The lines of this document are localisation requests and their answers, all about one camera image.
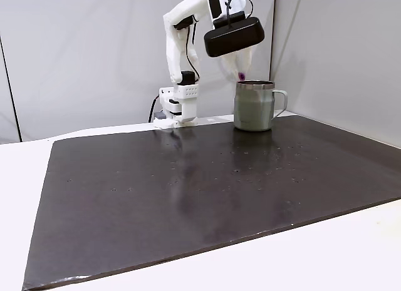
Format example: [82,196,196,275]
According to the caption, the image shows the black power cable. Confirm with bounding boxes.
[148,96,161,123]

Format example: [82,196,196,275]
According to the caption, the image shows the grey-green steel mug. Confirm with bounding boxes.
[233,79,288,132]

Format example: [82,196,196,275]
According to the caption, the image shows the black oval camera box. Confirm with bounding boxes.
[203,16,265,58]

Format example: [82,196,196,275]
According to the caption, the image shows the black table mat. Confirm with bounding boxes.
[22,115,401,291]

